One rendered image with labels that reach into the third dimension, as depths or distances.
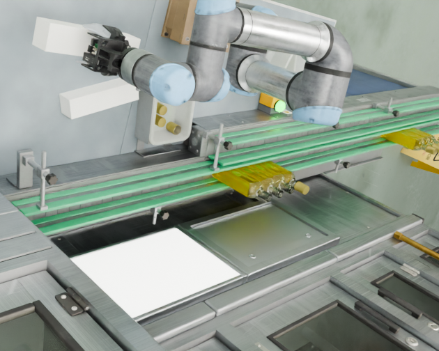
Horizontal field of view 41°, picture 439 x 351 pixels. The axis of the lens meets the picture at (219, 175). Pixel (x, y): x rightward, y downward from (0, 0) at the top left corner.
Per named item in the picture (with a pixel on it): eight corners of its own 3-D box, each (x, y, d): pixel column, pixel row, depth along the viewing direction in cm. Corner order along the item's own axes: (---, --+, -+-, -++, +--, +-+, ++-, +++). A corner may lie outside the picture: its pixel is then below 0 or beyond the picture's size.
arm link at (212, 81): (240, 53, 120) (201, 48, 112) (228, 107, 123) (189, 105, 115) (214, 47, 125) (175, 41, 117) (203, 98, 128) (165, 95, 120)
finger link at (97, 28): (75, 10, 128) (94, 31, 123) (98, 14, 132) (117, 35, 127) (70, 22, 129) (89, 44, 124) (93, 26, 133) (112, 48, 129)
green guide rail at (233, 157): (208, 157, 208) (223, 166, 203) (208, 154, 207) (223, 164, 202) (442, 110, 324) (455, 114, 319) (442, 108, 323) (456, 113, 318)
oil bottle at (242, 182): (211, 176, 214) (252, 200, 200) (213, 162, 211) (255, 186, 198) (222, 173, 217) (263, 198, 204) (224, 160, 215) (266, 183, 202)
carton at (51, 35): (37, 16, 127) (50, 22, 123) (126, 33, 144) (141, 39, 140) (32, 44, 128) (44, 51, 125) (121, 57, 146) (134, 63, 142)
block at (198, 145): (185, 150, 209) (198, 157, 204) (189, 125, 205) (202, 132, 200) (193, 149, 211) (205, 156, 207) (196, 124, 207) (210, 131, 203)
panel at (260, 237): (60, 267, 169) (127, 333, 147) (60, 258, 167) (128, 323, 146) (269, 203, 228) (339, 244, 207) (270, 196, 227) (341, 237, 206)
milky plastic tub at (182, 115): (134, 137, 198) (149, 146, 193) (141, 73, 189) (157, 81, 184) (174, 131, 210) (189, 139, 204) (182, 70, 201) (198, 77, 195)
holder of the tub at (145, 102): (132, 151, 201) (145, 159, 196) (140, 73, 190) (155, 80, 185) (171, 144, 212) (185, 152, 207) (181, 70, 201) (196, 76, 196)
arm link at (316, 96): (256, 45, 188) (362, 74, 142) (247, 91, 192) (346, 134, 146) (224, 39, 183) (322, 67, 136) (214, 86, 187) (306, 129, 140)
